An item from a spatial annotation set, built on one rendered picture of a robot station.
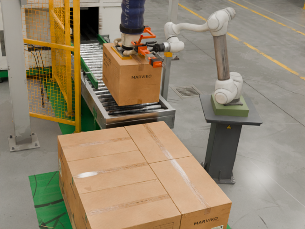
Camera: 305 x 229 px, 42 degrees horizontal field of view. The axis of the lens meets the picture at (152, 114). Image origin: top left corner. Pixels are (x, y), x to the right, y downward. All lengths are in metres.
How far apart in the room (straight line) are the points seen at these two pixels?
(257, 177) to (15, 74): 2.58
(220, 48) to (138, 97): 0.91
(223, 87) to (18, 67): 1.94
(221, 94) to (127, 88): 0.86
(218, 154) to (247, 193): 0.46
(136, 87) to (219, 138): 0.90
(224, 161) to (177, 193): 1.08
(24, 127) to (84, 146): 1.12
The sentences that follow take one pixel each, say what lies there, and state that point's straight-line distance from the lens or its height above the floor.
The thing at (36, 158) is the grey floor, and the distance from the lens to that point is 4.15.
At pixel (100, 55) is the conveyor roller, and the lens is 5.24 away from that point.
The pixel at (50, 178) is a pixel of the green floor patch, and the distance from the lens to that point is 3.87.
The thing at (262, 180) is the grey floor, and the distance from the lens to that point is 4.13.
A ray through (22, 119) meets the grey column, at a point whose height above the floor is 0.31.
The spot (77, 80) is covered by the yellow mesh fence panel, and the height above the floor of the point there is 0.67.
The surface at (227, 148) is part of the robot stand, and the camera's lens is 3.76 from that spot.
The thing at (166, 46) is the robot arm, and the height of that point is 1.23.
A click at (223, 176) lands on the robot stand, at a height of 0.05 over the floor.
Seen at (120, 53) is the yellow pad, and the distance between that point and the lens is 3.68.
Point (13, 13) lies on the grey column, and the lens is 3.81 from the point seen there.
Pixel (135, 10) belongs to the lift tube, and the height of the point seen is 1.51.
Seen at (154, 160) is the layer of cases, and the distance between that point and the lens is 3.16.
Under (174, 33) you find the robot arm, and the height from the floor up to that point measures 1.32.
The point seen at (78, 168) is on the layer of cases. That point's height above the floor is 0.54.
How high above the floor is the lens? 2.35
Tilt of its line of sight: 28 degrees down
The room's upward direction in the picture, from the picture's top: 5 degrees clockwise
